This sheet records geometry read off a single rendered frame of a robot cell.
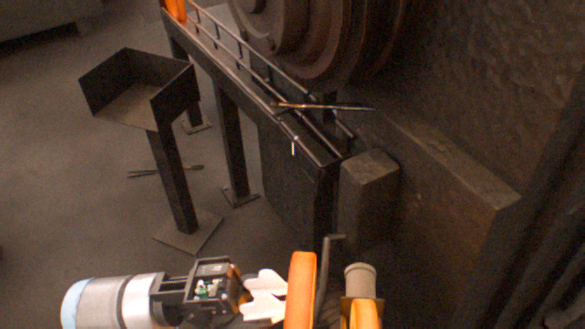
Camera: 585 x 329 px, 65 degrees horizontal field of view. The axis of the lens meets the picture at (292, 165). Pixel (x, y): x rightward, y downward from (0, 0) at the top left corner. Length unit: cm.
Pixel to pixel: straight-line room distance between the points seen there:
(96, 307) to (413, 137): 60
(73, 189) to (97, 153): 23
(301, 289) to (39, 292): 142
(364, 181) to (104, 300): 49
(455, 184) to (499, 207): 8
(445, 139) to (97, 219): 151
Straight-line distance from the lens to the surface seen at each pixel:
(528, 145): 77
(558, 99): 71
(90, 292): 77
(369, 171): 90
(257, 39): 88
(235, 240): 180
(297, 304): 60
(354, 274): 87
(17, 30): 334
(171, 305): 71
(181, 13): 195
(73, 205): 214
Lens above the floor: 142
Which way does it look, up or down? 44 degrees down
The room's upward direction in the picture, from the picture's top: 3 degrees counter-clockwise
